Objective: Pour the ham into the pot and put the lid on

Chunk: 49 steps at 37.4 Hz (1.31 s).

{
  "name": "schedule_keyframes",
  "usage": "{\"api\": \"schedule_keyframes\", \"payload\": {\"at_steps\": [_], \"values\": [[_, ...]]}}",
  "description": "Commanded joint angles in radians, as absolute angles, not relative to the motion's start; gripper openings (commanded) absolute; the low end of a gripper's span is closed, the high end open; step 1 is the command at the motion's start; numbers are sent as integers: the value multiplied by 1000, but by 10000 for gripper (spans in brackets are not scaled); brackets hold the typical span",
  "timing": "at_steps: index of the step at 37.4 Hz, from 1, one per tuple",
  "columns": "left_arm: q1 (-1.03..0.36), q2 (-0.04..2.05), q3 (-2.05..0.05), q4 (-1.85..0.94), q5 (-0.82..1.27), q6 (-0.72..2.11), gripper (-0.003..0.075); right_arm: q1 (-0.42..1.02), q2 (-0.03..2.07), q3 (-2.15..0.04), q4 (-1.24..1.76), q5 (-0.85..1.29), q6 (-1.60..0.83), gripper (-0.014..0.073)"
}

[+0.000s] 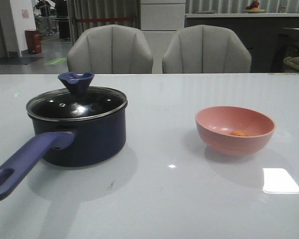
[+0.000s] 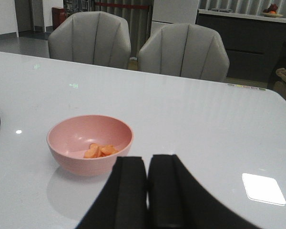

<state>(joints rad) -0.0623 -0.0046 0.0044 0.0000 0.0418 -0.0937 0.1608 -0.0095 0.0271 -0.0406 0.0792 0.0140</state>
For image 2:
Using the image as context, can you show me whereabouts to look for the left grey upholstered chair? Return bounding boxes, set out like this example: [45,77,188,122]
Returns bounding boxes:
[48,11,131,69]

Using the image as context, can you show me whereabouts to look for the red bin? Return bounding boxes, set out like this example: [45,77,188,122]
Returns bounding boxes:
[51,7,66,30]

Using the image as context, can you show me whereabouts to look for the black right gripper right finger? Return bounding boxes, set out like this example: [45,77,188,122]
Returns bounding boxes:
[148,155,257,229]

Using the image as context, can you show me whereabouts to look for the pink plastic bowl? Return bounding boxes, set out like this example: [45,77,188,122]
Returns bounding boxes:
[47,115,133,177]

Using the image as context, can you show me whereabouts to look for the white cabinet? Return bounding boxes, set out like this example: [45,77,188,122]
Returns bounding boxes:
[151,0,200,35]

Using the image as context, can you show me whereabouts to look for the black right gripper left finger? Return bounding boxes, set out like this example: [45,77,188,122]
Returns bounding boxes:
[76,156,147,229]

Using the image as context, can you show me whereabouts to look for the red barrier belt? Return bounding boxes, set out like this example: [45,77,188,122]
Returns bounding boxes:
[94,2,149,10]

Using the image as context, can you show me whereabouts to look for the fruit plate on counter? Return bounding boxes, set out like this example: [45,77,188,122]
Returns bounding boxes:
[262,4,283,18]

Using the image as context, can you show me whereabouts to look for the grey upholstered chair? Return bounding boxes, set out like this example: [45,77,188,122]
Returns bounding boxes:
[138,23,230,82]
[48,11,131,69]

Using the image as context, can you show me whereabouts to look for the orange ham slices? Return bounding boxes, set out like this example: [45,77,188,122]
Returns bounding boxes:
[83,143,119,158]

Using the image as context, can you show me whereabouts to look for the right grey upholstered chair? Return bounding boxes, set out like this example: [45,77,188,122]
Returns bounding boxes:
[138,23,230,82]

